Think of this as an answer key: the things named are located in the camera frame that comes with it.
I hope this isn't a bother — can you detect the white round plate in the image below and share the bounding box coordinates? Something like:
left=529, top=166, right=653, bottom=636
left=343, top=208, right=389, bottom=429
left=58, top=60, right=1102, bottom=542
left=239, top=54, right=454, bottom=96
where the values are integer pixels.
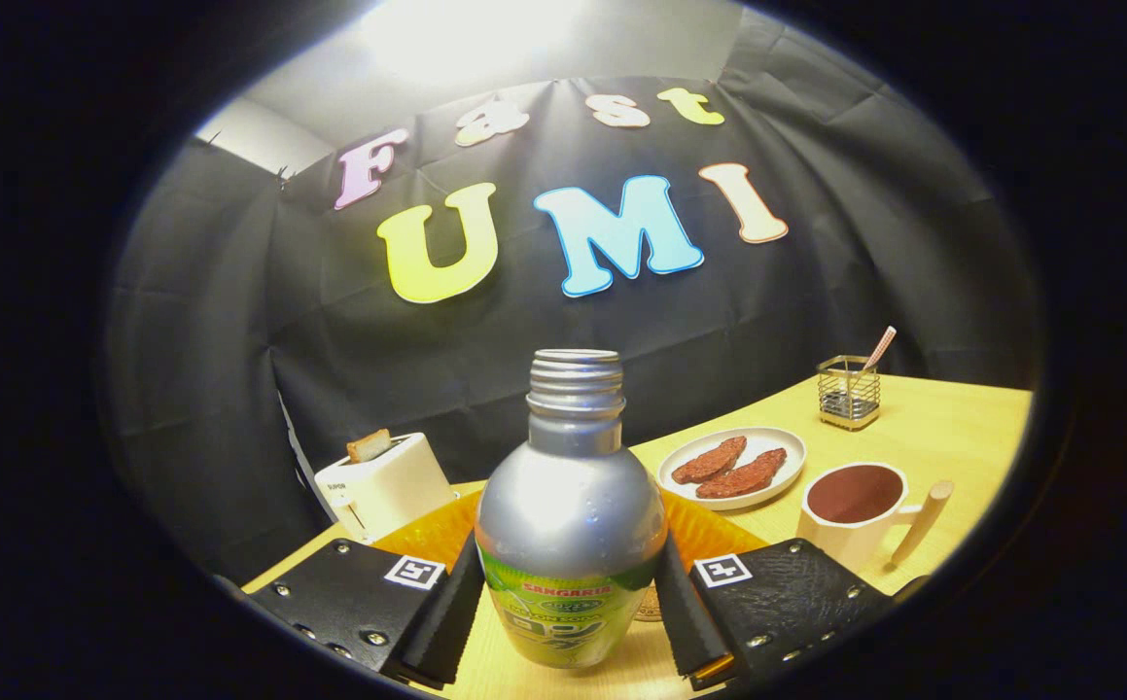
left=657, top=427, right=807, bottom=511

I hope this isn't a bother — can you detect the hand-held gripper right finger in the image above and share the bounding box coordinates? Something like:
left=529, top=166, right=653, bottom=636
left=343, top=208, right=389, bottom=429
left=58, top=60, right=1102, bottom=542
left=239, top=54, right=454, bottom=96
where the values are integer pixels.
left=655, top=491, right=899, bottom=691

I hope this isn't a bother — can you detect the silver bottle with green label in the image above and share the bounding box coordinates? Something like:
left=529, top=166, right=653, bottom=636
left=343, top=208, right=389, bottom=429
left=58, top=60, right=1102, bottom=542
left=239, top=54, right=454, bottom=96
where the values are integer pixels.
left=475, top=349, right=669, bottom=670

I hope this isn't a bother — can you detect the brown meat patty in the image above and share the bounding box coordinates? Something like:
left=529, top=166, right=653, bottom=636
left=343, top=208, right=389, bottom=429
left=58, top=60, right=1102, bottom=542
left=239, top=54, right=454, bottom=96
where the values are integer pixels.
left=696, top=448, right=788, bottom=500
left=671, top=437, right=748, bottom=485

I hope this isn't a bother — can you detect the white toaster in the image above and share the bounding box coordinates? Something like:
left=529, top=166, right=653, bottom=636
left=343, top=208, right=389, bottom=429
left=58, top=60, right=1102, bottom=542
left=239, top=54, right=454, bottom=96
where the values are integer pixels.
left=314, top=432, right=457, bottom=543

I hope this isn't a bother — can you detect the toast slice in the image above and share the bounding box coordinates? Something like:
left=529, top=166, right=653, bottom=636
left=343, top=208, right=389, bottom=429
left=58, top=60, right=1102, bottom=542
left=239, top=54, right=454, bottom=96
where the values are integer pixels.
left=346, top=429, right=394, bottom=464

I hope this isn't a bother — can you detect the striped straw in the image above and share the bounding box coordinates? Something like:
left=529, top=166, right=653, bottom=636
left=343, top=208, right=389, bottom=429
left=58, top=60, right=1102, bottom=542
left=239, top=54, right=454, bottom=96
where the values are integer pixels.
left=863, top=326, right=898, bottom=372

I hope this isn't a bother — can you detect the wooden table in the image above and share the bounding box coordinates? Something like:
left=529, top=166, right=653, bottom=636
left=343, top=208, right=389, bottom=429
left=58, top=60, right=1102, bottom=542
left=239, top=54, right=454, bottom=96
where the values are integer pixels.
left=242, top=374, right=1036, bottom=700

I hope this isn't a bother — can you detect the white cup with wooden handle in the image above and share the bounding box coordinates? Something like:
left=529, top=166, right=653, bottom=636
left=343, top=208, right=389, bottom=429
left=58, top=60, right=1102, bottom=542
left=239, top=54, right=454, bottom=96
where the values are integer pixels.
left=796, top=463, right=955, bottom=575

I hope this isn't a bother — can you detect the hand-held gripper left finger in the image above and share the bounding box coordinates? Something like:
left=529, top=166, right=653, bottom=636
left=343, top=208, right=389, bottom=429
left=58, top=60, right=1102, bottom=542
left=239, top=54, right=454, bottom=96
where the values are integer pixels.
left=247, top=491, right=486, bottom=689

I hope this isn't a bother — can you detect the wire mesh holder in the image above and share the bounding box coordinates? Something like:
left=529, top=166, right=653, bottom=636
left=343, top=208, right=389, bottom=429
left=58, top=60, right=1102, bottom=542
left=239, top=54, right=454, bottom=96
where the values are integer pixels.
left=817, top=356, right=882, bottom=431

